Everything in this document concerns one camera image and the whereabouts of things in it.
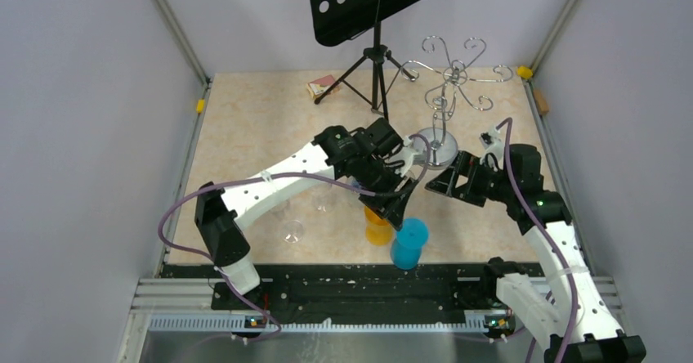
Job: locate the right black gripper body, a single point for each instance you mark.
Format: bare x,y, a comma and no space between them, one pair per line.
485,182

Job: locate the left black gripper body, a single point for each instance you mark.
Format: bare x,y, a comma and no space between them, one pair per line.
377,178

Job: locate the orange plastic wine glass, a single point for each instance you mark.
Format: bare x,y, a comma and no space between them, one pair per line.
377,230

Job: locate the clear wine glass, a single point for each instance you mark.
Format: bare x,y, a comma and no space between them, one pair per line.
324,197

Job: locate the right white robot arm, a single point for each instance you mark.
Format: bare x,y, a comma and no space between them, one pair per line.
574,324

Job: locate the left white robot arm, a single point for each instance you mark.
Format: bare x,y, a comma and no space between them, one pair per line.
224,210

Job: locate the blue plastic wine glass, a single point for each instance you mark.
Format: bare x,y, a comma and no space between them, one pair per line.
407,247

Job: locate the clear glass front left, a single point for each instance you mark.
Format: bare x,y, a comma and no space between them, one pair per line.
293,231

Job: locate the small cardboard box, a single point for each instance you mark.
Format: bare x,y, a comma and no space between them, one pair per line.
319,86

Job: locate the yellow corner clamp right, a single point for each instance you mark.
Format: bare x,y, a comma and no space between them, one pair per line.
524,72

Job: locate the black music stand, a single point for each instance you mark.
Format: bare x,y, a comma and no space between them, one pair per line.
337,21

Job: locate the yellow clamp left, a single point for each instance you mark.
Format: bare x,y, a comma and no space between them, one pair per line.
200,106

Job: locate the silver wire glass rack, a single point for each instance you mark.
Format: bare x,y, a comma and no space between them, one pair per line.
443,99

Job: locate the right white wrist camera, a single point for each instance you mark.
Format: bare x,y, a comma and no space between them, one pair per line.
492,139

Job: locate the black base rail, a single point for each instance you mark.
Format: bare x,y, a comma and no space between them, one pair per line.
356,294

